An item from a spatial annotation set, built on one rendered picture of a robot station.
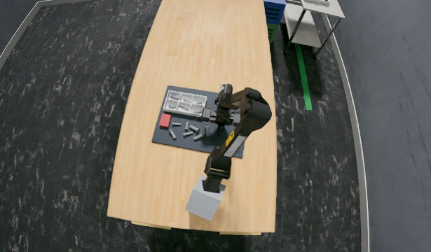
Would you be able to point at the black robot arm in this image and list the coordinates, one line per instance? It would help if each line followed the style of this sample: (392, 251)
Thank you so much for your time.
(255, 113)

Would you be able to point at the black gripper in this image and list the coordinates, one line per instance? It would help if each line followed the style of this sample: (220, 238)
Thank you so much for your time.
(212, 117)

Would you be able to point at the red rectangular block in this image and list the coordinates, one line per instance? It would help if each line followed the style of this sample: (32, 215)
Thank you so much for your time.
(165, 120)

